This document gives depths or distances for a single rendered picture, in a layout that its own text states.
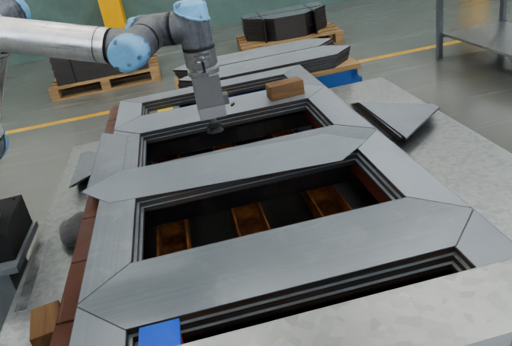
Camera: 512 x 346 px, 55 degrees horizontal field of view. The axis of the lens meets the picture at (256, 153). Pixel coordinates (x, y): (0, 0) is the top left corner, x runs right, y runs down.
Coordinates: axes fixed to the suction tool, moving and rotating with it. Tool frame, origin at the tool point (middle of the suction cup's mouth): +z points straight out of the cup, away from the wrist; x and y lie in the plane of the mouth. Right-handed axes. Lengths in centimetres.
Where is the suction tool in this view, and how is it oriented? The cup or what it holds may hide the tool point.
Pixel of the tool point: (215, 130)
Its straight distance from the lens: 123.9
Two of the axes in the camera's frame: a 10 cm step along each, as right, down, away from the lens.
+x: -9.7, 2.2, -1.2
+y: -2.0, -3.8, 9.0
